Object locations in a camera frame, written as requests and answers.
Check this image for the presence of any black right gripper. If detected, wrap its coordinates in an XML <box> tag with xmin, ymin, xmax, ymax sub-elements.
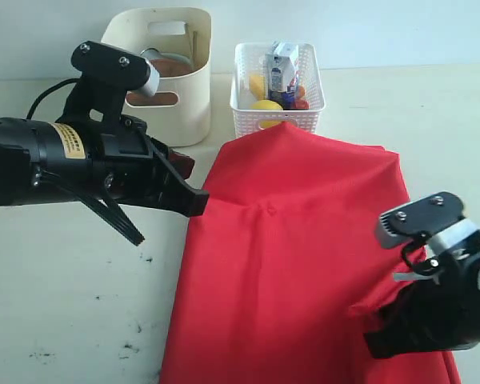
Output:
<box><xmin>363</xmin><ymin>235</ymin><xmax>480</xmax><ymax>359</ymax></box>

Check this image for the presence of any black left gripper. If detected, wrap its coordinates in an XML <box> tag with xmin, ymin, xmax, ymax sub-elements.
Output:
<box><xmin>79</xmin><ymin>115</ymin><xmax>209</xmax><ymax>217</ymax></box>

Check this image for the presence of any yellow lemon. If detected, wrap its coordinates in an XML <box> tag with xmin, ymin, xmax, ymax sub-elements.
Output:
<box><xmin>250</xmin><ymin>99</ymin><xmax>283</xmax><ymax>130</ymax></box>

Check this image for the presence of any brown wooden plate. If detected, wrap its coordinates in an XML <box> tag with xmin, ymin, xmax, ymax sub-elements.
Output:
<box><xmin>126</xmin><ymin>58</ymin><xmax>193</xmax><ymax>106</ymax></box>

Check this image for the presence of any yellow cheese wedge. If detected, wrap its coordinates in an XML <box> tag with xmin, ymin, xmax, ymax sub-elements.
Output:
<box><xmin>249</xmin><ymin>74</ymin><xmax>266</xmax><ymax>101</ymax></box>

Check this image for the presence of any red tablecloth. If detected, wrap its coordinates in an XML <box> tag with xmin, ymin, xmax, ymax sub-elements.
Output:
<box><xmin>160</xmin><ymin>123</ymin><xmax>460</xmax><ymax>383</ymax></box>

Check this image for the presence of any white ceramic bowl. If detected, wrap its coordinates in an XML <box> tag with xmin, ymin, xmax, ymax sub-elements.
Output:
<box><xmin>162</xmin><ymin>52</ymin><xmax>194</xmax><ymax>71</ymax></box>

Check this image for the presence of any red sausage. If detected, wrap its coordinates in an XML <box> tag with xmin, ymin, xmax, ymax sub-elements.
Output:
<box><xmin>293</xmin><ymin>99</ymin><xmax>310</xmax><ymax>110</ymax></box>

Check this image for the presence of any blue white milk carton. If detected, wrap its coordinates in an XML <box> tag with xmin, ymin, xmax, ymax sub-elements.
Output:
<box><xmin>264</xmin><ymin>42</ymin><xmax>299</xmax><ymax>110</ymax></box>

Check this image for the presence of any stainless steel cup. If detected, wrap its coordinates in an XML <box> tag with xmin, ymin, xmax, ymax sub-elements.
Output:
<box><xmin>140</xmin><ymin>48</ymin><xmax>165</xmax><ymax>61</ymax></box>

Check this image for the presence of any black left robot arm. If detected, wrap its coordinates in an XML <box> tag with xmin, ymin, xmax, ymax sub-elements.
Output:
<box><xmin>0</xmin><ymin>118</ymin><xmax>209</xmax><ymax>217</ymax></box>

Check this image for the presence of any cream plastic tub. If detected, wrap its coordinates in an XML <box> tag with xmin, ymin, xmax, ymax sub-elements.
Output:
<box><xmin>102</xmin><ymin>7</ymin><xmax>212</xmax><ymax>146</ymax></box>

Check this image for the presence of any white perforated basket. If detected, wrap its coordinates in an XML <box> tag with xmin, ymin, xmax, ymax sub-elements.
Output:
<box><xmin>230</xmin><ymin>42</ymin><xmax>326</xmax><ymax>138</ymax></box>

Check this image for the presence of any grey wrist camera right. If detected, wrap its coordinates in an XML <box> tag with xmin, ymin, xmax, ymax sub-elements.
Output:
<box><xmin>375</xmin><ymin>191</ymin><xmax>464</xmax><ymax>249</ymax></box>

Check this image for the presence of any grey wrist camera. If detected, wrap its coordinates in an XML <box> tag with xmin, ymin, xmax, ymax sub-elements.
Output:
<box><xmin>70</xmin><ymin>41</ymin><xmax>160</xmax><ymax>98</ymax></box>
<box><xmin>375</xmin><ymin>191</ymin><xmax>464</xmax><ymax>249</ymax></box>

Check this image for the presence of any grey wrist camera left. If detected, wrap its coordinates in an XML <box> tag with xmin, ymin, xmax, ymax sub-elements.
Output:
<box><xmin>70</xmin><ymin>41</ymin><xmax>160</xmax><ymax>98</ymax></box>

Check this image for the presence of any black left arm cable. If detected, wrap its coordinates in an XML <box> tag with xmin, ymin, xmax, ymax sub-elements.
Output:
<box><xmin>26</xmin><ymin>78</ymin><xmax>79</xmax><ymax>119</ymax></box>

